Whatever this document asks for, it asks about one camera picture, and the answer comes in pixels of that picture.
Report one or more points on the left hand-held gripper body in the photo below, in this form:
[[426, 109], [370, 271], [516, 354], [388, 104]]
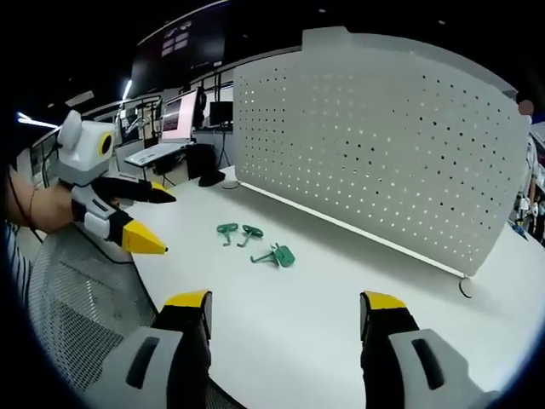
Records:
[[83, 149]]

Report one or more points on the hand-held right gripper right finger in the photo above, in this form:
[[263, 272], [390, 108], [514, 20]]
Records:
[[396, 341]]

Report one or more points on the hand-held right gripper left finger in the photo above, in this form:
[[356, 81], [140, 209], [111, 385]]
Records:
[[170, 341]]

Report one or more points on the green hook assembly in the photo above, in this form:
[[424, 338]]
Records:
[[283, 255], [227, 230], [252, 231]]

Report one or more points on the white perforated mounting plate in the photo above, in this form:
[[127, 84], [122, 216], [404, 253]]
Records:
[[362, 157]]

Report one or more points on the person's left hand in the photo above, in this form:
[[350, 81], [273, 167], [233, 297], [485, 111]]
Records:
[[53, 206]]

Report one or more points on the grey mesh chair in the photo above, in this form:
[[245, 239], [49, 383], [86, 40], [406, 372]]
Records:
[[81, 289]]

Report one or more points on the black cloth object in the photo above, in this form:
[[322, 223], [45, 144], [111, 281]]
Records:
[[211, 179]]

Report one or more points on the open laptop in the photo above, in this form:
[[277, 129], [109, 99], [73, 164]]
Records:
[[176, 115]]

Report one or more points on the person's striped sleeve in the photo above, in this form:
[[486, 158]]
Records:
[[17, 260]]

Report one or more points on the black computer monitor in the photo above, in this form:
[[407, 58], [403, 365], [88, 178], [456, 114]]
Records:
[[221, 113]]

